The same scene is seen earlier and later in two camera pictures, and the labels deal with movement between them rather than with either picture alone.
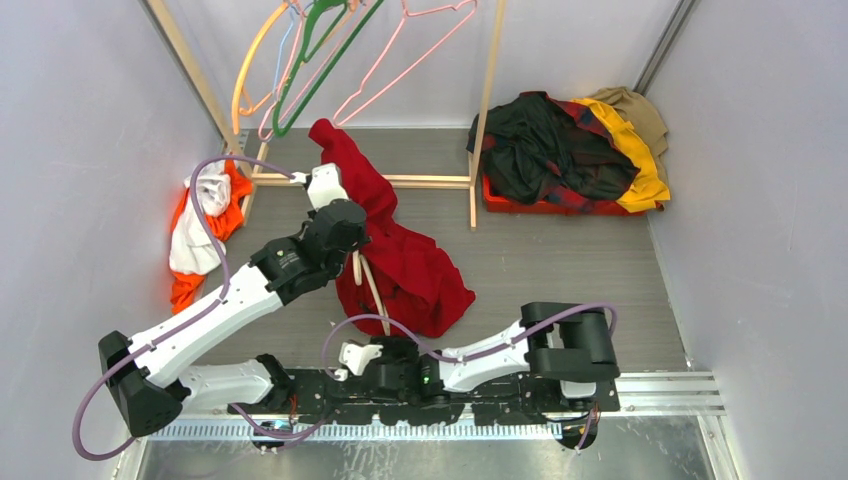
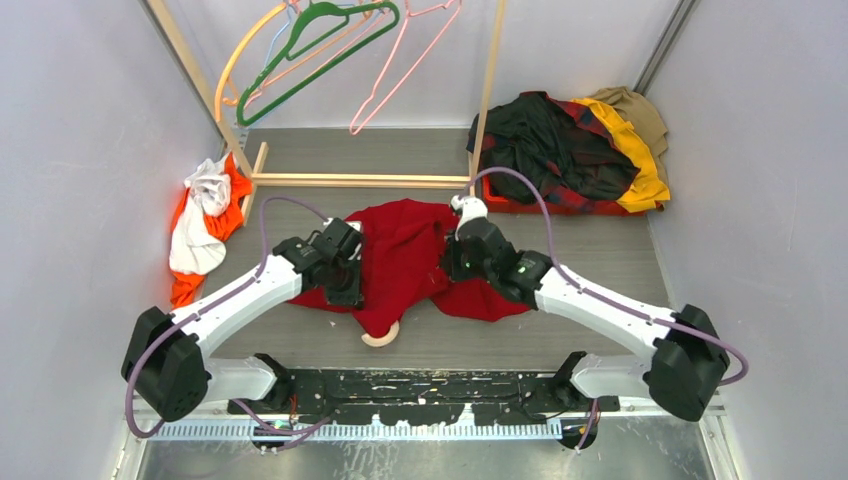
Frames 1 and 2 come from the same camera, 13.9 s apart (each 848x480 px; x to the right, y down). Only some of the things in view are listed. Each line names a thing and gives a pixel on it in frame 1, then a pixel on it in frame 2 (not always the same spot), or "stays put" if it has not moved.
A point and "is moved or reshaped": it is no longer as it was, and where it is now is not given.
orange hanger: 241,99 → 234,101
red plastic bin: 497,203 stays put
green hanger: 317,9 → 331,61
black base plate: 395,401 stays put
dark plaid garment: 542,150 stays put
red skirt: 412,272 is moved or reshaped
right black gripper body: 396,349 → 460,265
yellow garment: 647,189 stays put
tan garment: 645,119 stays put
